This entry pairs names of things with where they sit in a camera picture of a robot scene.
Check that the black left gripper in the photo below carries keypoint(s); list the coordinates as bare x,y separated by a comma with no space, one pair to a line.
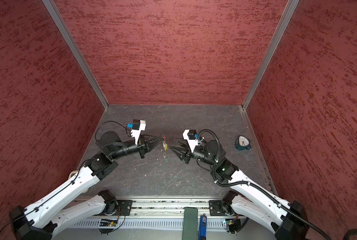
150,141

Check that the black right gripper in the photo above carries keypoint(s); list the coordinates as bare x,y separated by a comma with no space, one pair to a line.
186,153

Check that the perforated metal keyring red handle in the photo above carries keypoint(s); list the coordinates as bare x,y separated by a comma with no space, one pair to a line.
164,151

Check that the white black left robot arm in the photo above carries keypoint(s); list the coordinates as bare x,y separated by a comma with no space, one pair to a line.
47,217

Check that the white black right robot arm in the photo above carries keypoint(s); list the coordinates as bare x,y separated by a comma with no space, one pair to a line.
287,221

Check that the teal kitchen scale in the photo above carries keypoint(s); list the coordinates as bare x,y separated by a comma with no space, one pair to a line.
242,143

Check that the dark green block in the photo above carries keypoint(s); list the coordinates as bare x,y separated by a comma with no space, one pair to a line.
190,222

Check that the blue device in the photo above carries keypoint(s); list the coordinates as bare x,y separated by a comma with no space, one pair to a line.
202,227

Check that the right circuit board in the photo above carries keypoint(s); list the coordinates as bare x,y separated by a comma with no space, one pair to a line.
231,226

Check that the circuit board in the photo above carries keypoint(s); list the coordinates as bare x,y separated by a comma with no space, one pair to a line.
231,226
108,223

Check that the left circuit board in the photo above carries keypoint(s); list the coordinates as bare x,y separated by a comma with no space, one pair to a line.
108,223

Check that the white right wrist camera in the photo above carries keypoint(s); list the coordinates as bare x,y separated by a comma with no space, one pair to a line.
191,137

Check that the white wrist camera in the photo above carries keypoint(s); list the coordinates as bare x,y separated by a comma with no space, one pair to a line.
136,127
191,137

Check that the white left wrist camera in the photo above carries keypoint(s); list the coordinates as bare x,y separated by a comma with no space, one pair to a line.
136,127

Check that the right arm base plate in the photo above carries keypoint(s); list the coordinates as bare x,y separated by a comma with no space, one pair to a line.
221,208

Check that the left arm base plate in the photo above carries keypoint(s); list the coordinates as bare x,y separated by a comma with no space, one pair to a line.
123,207

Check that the aluminium front rail frame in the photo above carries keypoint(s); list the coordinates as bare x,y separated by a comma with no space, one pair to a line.
143,208

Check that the left aluminium corner post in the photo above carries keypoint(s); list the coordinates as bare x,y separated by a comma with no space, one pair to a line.
67,36

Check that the aluminium corner post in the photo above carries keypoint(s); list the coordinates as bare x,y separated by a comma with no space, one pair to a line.
275,40
67,36

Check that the right aluminium corner post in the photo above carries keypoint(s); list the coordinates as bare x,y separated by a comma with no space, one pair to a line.
275,40

